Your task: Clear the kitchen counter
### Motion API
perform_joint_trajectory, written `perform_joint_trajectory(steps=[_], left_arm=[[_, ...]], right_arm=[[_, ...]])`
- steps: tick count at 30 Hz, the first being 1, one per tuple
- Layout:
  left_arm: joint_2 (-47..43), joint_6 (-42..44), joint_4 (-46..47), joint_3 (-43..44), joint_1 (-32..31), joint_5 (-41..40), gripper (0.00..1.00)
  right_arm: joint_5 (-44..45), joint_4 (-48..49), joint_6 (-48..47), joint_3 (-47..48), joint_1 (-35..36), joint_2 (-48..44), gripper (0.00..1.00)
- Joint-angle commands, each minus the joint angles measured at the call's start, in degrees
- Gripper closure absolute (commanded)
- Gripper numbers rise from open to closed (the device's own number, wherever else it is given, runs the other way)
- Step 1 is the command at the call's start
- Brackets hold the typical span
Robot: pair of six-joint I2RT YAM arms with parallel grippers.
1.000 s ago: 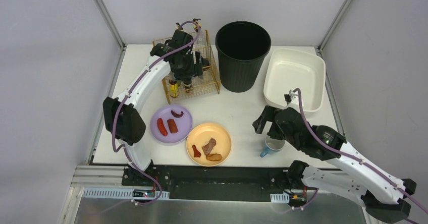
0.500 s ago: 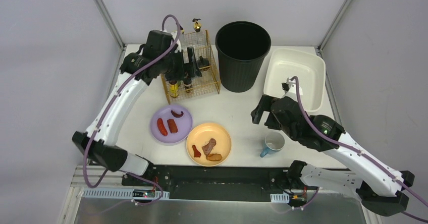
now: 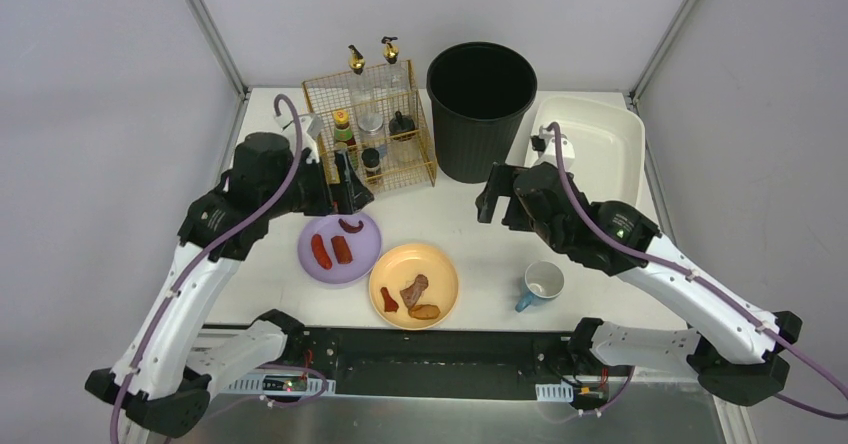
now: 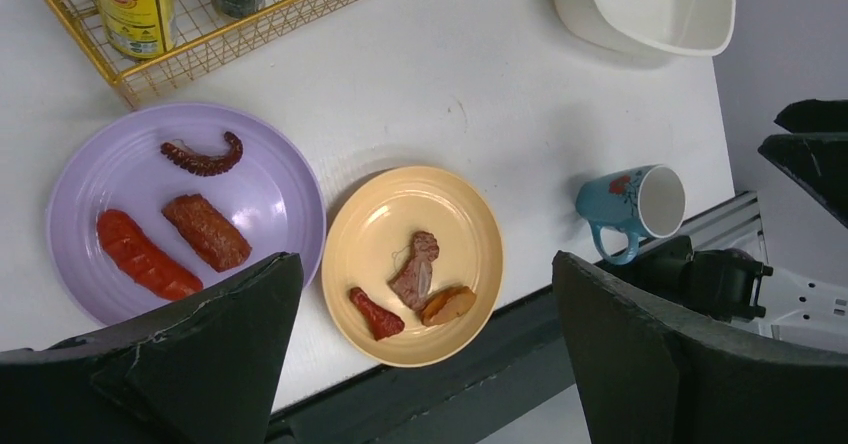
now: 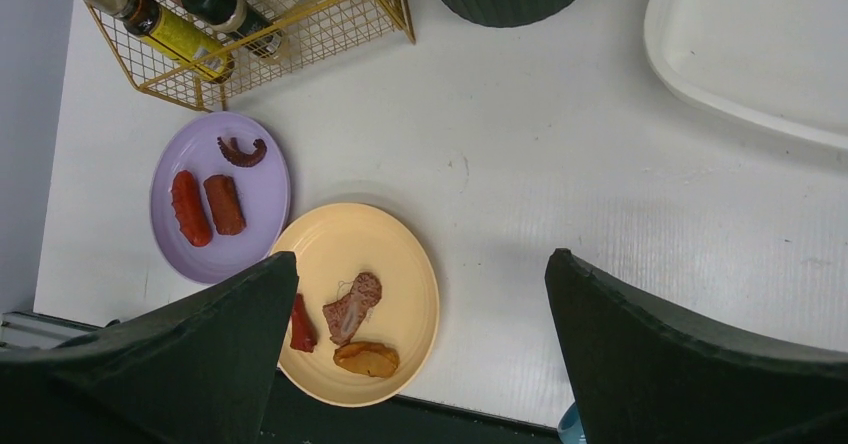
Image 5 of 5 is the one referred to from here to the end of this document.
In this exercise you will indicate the purple plate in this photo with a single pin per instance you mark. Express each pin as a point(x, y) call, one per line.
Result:
point(263, 192)

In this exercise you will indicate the gold wire basket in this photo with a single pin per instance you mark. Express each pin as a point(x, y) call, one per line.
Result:
point(316, 29)

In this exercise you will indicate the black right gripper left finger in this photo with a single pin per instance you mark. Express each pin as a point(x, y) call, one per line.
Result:
point(198, 370)

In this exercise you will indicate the white square tub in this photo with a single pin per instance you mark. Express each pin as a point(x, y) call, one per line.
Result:
point(779, 65)

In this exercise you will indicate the blue mug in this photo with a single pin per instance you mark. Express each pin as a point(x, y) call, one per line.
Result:
point(570, 429)

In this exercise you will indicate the small black spice jar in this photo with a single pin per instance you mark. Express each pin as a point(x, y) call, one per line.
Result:
point(239, 20)

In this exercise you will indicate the brown sausage piece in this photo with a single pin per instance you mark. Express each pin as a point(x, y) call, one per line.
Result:
point(224, 203)

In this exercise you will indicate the red sausage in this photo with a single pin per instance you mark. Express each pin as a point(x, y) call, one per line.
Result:
point(189, 210)

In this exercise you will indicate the orange plate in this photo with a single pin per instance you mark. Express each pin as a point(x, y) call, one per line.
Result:
point(332, 245)

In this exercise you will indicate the orange fried patty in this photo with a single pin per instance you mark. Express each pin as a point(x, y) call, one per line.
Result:
point(371, 359)

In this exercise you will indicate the red chicken drumstick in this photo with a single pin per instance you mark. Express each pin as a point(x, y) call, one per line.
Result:
point(303, 334)

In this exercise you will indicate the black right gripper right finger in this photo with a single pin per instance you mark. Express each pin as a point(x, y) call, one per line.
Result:
point(646, 370)

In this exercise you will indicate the small yellow label bottle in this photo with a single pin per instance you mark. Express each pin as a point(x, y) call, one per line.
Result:
point(171, 35)

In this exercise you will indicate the brown meat slice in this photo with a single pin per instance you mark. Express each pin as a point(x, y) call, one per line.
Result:
point(345, 315)

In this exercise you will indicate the dark octopus tentacle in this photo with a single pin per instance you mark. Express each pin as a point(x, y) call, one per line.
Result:
point(232, 153)

